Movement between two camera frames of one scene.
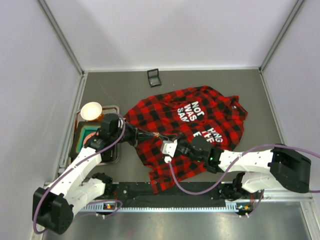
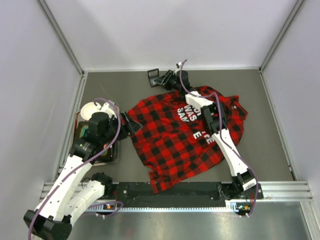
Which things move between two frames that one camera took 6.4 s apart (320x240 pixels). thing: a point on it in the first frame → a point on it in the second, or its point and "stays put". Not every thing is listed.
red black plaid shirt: x=181 y=115 stays put
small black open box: x=153 y=77 stays put
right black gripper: x=179 y=144 → x=166 y=79
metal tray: x=116 y=148 stays put
